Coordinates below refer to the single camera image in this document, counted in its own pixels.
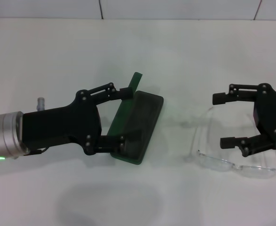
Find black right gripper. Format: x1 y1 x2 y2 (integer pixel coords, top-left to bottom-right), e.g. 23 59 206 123
212 82 276 158

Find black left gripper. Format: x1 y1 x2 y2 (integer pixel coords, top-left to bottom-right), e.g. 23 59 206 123
22 82 145 161

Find green glasses case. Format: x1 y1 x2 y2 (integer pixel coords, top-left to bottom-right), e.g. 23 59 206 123
106 72 165 165

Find clear white glasses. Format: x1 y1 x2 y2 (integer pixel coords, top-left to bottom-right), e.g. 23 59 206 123
183 105 276 180

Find clear left wrist connector plug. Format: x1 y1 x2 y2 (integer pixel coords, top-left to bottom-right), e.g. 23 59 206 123
36 97 46 111

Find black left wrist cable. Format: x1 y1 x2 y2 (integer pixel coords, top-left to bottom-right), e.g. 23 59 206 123
25 147 48 157

